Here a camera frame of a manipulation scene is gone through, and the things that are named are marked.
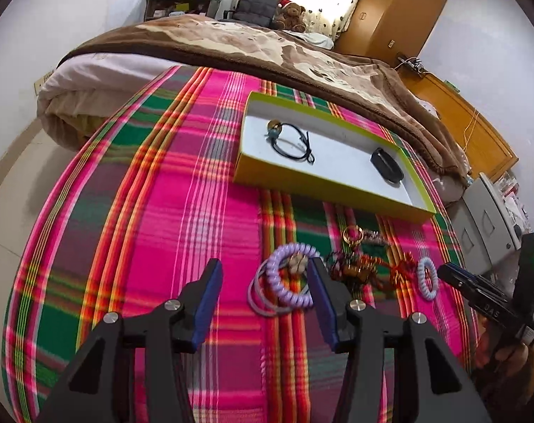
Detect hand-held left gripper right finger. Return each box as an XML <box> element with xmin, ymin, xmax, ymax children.
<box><xmin>308</xmin><ymin>256</ymin><xmax>492</xmax><ymax>423</ymax></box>

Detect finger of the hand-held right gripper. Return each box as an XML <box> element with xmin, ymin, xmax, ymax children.
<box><xmin>443</xmin><ymin>263</ymin><xmax>513</xmax><ymax>294</ymax></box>
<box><xmin>438</xmin><ymin>269</ymin><xmax>511</xmax><ymax>308</ymax></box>

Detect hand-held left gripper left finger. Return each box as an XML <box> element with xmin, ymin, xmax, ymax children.
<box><xmin>35</xmin><ymin>258</ymin><xmax>226</xmax><ymax>423</ymax></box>

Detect blue spiral hair tie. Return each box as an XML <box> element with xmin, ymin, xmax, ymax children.
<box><xmin>417</xmin><ymin>256</ymin><xmax>439</xmax><ymax>302</ymax></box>

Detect brown bead ornament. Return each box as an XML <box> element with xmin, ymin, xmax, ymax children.
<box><xmin>326</xmin><ymin>250</ymin><xmax>374</xmax><ymax>283</ymax></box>

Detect grey hair tie with flower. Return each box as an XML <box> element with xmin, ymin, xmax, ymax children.
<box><xmin>248</xmin><ymin>253</ymin><xmax>312</xmax><ymax>318</ymax></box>

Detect red bead knot ornament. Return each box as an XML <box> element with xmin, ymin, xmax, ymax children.
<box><xmin>364</xmin><ymin>251</ymin><xmax>420</xmax><ymax>294</ymax></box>

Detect purple spiral hair tie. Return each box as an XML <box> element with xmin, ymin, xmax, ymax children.
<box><xmin>267</xmin><ymin>243</ymin><xmax>321</xmax><ymax>307</ymax></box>

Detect pink bead bracelet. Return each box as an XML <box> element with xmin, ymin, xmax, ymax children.
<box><xmin>359</xmin><ymin>229</ymin><xmax>391</xmax><ymax>247</ymax></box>

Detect yellow-green cardboard box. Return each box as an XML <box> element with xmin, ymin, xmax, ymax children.
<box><xmin>233</xmin><ymin>92</ymin><xmax>437</xmax><ymax>223</ymax></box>

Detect person's right hand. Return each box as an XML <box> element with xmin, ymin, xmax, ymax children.
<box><xmin>475</xmin><ymin>316</ymin><xmax>533</xmax><ymax>389</ymax></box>

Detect grey drawer cabinet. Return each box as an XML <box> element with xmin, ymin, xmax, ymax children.
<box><xmin>452</xmin><ymin>172</ymin><xmax>526</xmax><ymax>269</ymax></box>

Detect pink green plaid blanket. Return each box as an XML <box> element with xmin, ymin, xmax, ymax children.
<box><xmin>0</xmin><ymin>65</ymin><xmax>481</xmax><ymax>423</ymax></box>

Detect black fitness band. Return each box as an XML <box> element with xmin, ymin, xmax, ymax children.
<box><xmin>370</xmin><ymin>146</ymin><xmax>404</xmax><ymax>183</ymax></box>

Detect power strip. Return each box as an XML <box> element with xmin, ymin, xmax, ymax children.
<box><xmin>397</xmin><ymin>53</ymin><xmax>424</xmax><ymax>73</ymax></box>

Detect white duvet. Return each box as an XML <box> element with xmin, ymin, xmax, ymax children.
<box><xmin>37</xmin><ymin>53</ymin><xmax>171</xmax><ymax>151</ymax></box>

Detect brown plush blanket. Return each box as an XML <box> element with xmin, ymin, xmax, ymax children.
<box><xmin>57</xmin><ymin>14</ymin><xmax>471</xmax><ymax>188</ymax></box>

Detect wooden wardrobe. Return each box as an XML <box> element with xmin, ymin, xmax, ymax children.
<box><xmin>335</xmin><ymin>0</ymin><xmax>450</xmax><ymax>65</ymax></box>

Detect white pillow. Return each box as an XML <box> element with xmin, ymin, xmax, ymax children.
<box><xmin>289</xmin><ymin>30</ymin><xmax>335</xmax><ymax>50</ymax></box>

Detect brown teddy bear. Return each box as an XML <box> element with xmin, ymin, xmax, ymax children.
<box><xmin>272</xmin><ymin>0</ymin><xmax>307</xmax><ymax>33</ymax></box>

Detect small grey desk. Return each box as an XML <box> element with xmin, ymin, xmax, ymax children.
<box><xmin>144</xmin><ymin>0</ymin><xmax>221</xmax><ymax>22</ymax></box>

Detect dark grey office chair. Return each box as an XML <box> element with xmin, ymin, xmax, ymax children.
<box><xmin>223</xmin><ymin>0</ymin><xmax>285</xmax><ymax>27</ymax></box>

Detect black cord bracelet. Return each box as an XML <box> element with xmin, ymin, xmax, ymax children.
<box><xmin>263</xmin><ymin>120</ymin><xmax>316</xmax><ymax>166</ymax></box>

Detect wall socket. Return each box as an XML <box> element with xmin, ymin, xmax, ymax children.
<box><xmin>32</xmin><ymin>70</ymin><xmax>56</xmax><ymax>98</ymax></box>

